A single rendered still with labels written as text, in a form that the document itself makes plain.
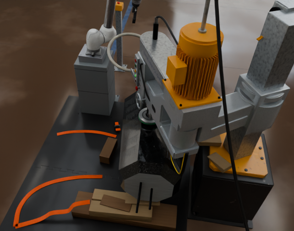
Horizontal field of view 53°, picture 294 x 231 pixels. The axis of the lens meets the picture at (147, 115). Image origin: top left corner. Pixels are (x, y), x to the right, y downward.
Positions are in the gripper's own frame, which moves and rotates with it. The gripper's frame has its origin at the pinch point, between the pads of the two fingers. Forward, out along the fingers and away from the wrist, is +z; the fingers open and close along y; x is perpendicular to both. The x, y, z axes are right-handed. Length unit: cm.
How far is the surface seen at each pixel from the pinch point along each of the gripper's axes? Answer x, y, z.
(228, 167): 79, 149, 3
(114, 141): -10, 93, 111
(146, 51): 3, 77, -49
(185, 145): 31, 145, -38
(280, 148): 199, 98, 100
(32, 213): -91, 176, 99
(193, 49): 17, 118, -108
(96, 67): -35, 14, 74
